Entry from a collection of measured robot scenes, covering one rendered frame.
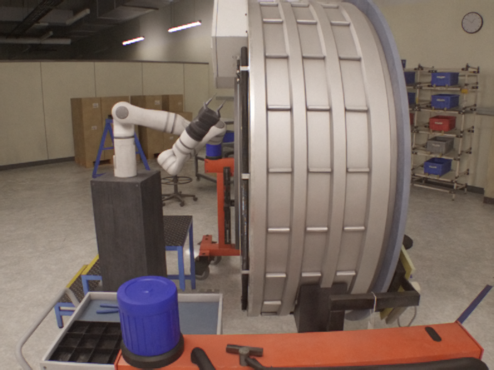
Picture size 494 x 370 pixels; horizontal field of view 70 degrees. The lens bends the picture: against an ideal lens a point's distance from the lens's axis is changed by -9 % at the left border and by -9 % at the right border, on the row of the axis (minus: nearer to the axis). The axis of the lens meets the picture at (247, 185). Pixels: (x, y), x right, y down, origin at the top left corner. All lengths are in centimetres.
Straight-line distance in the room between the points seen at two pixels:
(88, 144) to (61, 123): 123
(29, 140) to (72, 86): 150
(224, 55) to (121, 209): 79
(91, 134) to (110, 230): 644
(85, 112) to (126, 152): 638
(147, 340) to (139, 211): 100
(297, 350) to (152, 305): 30
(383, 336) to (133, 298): 52
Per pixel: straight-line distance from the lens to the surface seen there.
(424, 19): 702
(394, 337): 89
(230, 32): 134
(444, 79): 596
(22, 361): 139
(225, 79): 213
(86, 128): 811
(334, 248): 122
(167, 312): 74
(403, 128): 117
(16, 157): 902
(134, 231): 173
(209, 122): 144
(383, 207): 120
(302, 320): 139
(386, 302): 122
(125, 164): 175
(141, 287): 77
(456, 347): 91
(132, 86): 973
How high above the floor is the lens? 147
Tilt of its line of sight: 14 degrees down
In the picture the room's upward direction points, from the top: straight up
